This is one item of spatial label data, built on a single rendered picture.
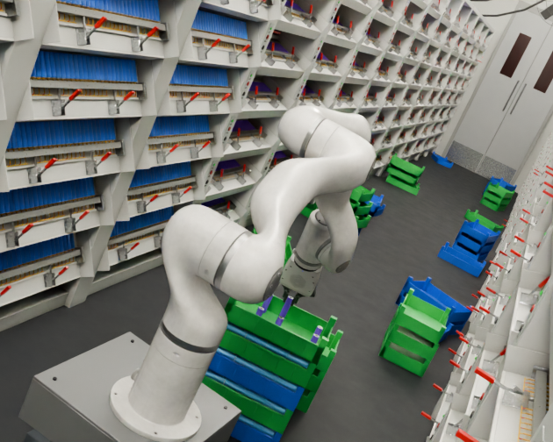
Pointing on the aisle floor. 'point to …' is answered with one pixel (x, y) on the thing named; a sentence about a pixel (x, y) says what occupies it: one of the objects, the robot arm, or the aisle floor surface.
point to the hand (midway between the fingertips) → (290, 296)
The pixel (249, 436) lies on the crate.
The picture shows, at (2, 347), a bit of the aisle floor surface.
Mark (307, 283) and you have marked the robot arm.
